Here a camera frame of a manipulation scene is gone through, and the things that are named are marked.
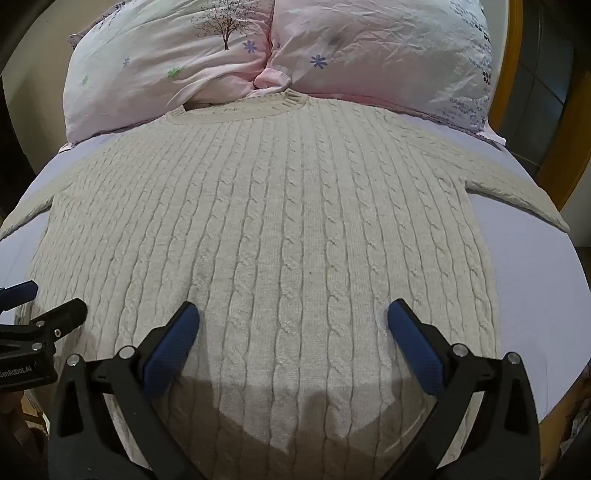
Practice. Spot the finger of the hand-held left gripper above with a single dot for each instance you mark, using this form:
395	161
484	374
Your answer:
62	318
18	293

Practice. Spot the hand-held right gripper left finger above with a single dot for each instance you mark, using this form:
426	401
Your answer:
173	339

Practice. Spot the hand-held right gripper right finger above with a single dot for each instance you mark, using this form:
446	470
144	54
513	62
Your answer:
411	339

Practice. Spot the pink floral pillow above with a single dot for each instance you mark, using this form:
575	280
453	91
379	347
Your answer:
166	60
383	55

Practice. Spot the wooden bed frame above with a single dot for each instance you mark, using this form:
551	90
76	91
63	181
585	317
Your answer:
551	115

